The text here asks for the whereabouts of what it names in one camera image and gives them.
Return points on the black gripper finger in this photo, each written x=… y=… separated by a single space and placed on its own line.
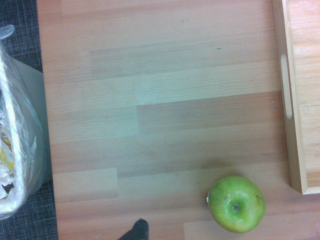
x=138 y=231

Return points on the green apple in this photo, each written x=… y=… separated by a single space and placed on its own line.
x=236 y=204

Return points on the light wooden tray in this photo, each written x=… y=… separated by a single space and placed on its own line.
x=303 y=100

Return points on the grey trash bin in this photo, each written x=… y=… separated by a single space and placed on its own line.
x=30 y=130

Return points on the clear plastic bin liner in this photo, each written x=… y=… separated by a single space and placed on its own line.
x=15 y=140

